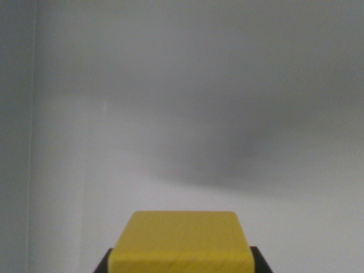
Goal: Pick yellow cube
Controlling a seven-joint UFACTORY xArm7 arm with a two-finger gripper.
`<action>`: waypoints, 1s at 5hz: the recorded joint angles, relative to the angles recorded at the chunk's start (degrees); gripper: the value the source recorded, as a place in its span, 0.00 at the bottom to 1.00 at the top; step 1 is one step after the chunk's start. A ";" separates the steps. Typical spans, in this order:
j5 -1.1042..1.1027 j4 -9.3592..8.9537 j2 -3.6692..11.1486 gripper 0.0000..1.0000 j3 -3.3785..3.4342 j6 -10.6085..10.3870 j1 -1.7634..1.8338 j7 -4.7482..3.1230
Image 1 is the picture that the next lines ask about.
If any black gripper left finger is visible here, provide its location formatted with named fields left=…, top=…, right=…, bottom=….
left=94, top=247, right=113, bottom=273

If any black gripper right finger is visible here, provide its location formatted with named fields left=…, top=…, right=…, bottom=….
left=249, top=246, right=275, bottom=273

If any yellow wooden cube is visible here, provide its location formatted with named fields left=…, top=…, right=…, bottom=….
left=107, top=210, right=254, bottom=273

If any white plastic tray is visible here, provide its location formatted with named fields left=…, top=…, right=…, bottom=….
left=0, top=0, right=364, bottom=273

